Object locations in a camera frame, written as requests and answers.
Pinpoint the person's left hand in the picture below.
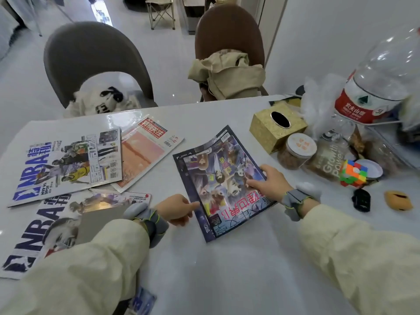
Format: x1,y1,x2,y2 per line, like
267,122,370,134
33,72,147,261
154,194,201,227

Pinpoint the person's right hand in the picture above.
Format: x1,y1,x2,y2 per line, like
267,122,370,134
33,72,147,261
246,164,294,203

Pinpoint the dark cartoon cover magazine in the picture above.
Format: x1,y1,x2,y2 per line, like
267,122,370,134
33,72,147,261
173,125,278,243

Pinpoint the person's right forearm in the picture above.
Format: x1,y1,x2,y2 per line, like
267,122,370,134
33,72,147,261
298,204,420,315

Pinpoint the person's left forearm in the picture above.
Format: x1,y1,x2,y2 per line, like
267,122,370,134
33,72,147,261
0,219,150,315

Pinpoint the grey left wrist tracker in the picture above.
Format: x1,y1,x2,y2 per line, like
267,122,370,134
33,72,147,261
123,201,170,249

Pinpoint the grey wrist tracker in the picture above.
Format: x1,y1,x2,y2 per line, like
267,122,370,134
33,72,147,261
123,201,170,249
281,182,322,222

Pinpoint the grey right wrist tracker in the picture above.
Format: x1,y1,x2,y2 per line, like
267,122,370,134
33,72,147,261
281,182,322,222

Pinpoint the clear jar with white lid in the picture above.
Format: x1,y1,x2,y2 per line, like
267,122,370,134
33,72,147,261
277,133,318,171

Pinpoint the gold tissue box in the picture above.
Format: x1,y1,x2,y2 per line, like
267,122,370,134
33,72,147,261
249,102,308,155

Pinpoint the red title pink cover magazine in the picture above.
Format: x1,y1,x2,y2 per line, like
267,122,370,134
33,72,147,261
110,115,185,193

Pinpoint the dark transparent printed pouch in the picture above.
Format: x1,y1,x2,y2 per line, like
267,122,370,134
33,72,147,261
303,127,357,183

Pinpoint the colourful puzzle cube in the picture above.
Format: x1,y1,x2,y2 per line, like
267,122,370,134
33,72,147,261
339,159,369,189

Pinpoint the crumpled clear plastic bag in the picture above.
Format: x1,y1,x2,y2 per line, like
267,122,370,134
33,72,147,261
299,73,349,140

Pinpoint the small black device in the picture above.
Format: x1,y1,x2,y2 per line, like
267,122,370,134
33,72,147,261
352,188,371,213

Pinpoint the blue printed booklet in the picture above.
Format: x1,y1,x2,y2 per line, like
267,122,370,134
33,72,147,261
129,287,158,315

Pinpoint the beige crumpled jacket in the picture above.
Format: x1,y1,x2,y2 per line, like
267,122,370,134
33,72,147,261
188,49,266,101

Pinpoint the small white round lid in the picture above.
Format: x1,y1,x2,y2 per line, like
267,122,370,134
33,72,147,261
355,159,384,181

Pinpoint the basketball magazine with team players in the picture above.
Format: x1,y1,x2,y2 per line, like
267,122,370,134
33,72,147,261
7,127,123,208

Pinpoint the clear plastic storage box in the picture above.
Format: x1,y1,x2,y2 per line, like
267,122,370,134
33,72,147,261
359,120,420,176

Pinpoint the yellow brown round toy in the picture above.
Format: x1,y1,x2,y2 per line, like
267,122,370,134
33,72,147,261
383,190,414,212

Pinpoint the basketball magazine with large face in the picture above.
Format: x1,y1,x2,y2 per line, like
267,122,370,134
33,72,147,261
0,189,152,280

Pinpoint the brown upholstered chair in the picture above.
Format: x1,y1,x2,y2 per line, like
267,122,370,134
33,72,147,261
194,4,270,103

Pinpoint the large clear water bottle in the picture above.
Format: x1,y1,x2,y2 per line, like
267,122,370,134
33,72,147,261
334,25,420,126

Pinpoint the grey upholstered chair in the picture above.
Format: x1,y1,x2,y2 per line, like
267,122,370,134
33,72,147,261
43,21,159,109

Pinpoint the grey cabinet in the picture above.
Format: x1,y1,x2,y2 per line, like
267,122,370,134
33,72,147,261
179,0,206,35

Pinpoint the folding camp chair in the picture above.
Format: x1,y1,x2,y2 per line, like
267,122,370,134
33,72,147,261
145,0,176,30

